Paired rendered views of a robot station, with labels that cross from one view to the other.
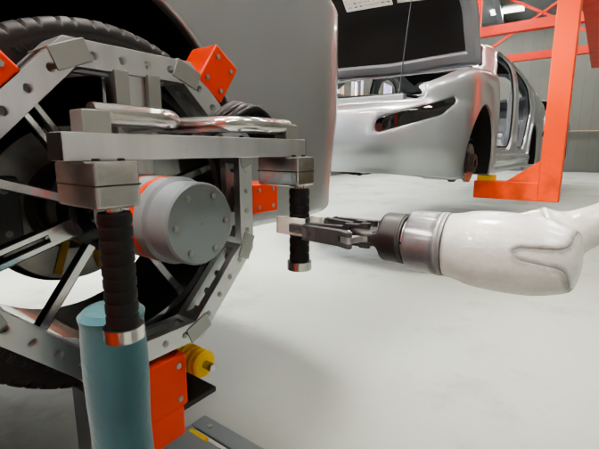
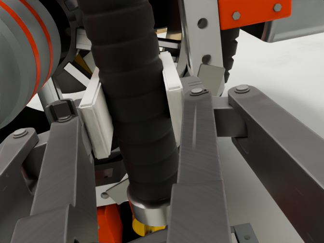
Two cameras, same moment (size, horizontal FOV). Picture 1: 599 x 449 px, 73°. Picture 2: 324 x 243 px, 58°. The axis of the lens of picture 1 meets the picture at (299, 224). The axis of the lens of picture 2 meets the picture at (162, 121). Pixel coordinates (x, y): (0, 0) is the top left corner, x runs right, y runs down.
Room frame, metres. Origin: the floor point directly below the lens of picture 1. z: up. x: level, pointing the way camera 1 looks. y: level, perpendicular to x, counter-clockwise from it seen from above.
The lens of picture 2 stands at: (0.63, -0.14, 0.89)
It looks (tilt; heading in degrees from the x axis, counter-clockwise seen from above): 27 degrees down; 55
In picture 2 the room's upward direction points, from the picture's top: 11 degrees counter-clockwise
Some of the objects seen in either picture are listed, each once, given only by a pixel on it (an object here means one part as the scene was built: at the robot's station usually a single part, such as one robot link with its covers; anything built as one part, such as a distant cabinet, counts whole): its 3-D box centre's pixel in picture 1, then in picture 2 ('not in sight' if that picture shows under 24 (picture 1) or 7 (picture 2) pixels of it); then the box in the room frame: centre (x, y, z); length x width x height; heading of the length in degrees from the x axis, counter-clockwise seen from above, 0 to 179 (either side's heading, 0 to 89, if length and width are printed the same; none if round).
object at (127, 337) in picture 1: (118, 273); not in sight; (0.44, 0.20, 0.83); 0.04 x 0.04 x 0.16
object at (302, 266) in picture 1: (299, 226); (138, 103); (0.71, 0.00, 0.83); 0.04 x 0.04 x 0.16
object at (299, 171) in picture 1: (285, 169); not in sight; (0.73, 0.02, 0.93); 0.09 x 0.05 x 0.05; 54
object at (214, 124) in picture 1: (222, 108); not in sight; (0.72, 0.13, 1.03); 0.19 x 0.18 x 0.11; 54
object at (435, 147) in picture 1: (437, 106); not in sight; (5.18, -1.70, 1.49); 4.95 x 1.86 x 1.59; 144
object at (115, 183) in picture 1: (97, 182); not in sight; (0.45, 0.23, 0.93); 0.09 x 0.05 x 0.05; 54
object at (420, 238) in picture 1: (427, 241); not in sight; (0.57, -0.19, 0.83); 0.09 x 0.06 x 0.09; 144
